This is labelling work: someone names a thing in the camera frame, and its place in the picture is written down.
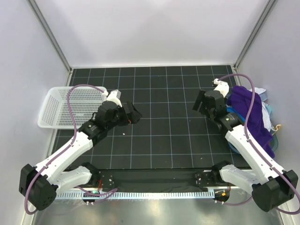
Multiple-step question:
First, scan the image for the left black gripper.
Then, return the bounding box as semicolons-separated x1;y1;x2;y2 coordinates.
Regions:
106;101;142;130

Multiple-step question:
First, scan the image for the white cloth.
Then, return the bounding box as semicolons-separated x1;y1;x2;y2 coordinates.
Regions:
255;87;278;133

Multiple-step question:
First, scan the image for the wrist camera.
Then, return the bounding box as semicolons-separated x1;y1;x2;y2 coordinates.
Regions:
103;90;122;107
213;79;229;98

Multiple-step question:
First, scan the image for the purple towel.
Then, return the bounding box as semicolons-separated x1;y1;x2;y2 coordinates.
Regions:
227;86;275;158

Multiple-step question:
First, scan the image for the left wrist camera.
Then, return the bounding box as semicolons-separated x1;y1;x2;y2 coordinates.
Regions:
103;90;122;107

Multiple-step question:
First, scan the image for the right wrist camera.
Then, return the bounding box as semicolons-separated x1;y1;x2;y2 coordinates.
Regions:
213;79;229;98

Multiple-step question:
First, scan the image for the slotted white cable duct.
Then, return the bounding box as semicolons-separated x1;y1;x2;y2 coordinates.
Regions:
56;189;215;201

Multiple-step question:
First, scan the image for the white perforated plastic basket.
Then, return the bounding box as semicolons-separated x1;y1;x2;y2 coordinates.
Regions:
37;86;107;129

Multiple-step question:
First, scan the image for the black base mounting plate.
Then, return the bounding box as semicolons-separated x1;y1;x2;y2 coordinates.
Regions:
72;167;235;193

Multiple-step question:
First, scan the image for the teal translucent laundry basket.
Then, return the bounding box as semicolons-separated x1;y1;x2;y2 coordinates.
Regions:
226;103;280;154

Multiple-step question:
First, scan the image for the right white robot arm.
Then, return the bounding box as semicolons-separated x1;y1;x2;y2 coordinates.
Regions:
193;90;300;212

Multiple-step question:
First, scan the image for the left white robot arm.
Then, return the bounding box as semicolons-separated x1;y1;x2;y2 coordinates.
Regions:
19;101;142;215

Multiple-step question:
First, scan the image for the blue towel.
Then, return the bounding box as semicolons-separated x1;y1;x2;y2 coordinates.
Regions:
227;106;245;122

